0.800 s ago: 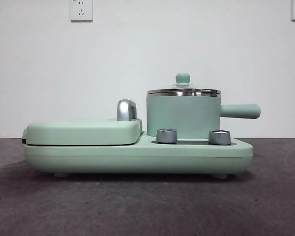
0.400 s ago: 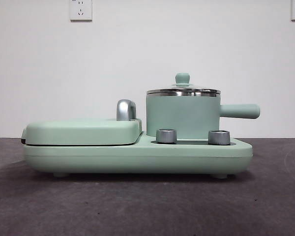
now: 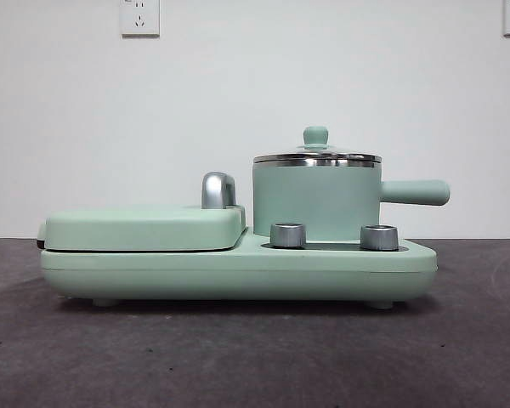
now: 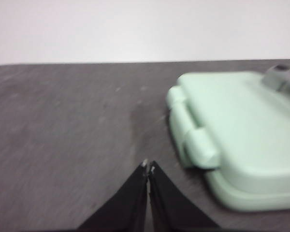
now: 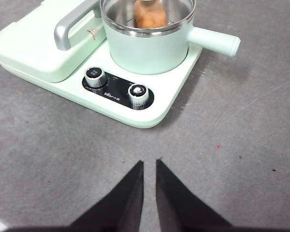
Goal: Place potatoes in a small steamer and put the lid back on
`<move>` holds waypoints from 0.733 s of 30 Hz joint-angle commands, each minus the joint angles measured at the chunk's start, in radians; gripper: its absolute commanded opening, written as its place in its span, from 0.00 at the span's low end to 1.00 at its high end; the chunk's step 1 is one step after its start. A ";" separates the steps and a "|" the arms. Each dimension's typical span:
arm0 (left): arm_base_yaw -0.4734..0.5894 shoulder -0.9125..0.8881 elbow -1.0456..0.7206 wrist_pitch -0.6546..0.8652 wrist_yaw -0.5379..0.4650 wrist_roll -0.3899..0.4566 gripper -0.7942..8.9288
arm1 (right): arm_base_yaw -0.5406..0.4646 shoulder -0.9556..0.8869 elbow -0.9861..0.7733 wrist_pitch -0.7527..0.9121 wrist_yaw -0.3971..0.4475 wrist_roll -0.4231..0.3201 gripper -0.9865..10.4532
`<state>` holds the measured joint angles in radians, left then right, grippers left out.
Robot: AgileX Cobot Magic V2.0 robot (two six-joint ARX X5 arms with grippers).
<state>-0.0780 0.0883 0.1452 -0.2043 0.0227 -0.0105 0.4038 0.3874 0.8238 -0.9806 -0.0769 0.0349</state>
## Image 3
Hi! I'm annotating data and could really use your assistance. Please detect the green steamer pot with handle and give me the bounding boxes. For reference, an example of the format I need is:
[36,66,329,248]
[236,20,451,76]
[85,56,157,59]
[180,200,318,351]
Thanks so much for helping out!
[251,157,451,239]

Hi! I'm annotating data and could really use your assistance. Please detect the green hinged griddle cover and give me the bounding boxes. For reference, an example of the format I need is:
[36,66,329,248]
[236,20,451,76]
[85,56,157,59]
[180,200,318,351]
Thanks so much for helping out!
[36,202,247,252]

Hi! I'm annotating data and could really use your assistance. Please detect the glass lid with green knob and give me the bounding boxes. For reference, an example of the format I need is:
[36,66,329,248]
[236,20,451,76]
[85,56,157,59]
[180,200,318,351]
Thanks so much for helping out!
[252,125,383,162]

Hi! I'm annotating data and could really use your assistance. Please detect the silver grey cover handle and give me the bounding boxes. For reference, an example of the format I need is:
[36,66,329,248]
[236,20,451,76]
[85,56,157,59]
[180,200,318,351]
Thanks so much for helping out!
[201,170,238,209]

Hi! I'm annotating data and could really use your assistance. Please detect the green breakfast machine base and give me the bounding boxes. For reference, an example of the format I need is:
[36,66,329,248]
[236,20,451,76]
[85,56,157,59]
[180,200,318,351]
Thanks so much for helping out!
[40,224,438,309]

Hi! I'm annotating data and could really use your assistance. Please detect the silver control knob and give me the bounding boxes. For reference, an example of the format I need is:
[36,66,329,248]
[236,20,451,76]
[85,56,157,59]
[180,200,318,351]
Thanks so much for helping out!
[359,224,399,251]
[269,221,306,247]

